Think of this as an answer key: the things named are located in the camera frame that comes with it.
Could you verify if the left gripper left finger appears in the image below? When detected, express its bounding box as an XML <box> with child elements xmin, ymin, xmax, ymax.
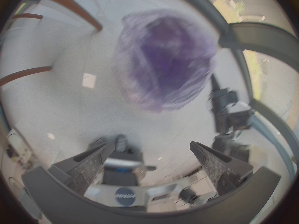
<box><xmin>48</xmin><ymin>142</ymin><xmax>116</xmax><ymax>196</ymax></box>

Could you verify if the purple plastic bag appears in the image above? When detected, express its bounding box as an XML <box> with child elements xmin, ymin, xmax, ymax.
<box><xmin>113</xmin><ymin>9</ymin><xmax>217</xmax><ymax>113</ymax></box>

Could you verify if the white chair with wooden legs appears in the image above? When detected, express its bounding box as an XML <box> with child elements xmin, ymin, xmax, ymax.
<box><xmin>0</xmin><ymin>0</ymin><xmax>103</xmax><ymax>87</ymax></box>

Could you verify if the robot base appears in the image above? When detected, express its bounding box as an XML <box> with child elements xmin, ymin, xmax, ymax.
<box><xmin>85</xmin><ymin>134</ymin><xmax>221</xmax><ymax>208</ymax></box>

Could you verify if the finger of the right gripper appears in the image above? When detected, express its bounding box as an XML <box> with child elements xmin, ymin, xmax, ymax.
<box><xmin>210</xmin><ymin>74</ymin><xmax>222</xmax><ymax>92</ymax></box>

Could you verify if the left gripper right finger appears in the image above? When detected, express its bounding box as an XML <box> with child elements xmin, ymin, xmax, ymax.
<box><xmin>190</xmin><ymin>141</ymin><xmax>254</xmax><ymax>197</ymax></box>

